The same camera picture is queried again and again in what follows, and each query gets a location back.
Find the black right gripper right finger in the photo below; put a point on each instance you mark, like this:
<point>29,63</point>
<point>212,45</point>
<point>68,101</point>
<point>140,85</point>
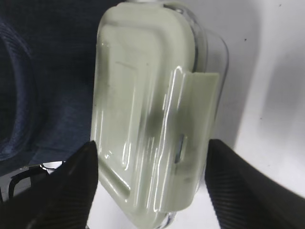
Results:
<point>244,198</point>

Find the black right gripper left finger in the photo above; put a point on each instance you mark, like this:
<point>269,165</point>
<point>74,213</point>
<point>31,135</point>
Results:
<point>59,200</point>

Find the green lid glass container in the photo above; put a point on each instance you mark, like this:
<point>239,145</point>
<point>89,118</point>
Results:
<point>159,75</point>

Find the dark blue lunch bag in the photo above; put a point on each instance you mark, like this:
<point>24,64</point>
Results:
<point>47,61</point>

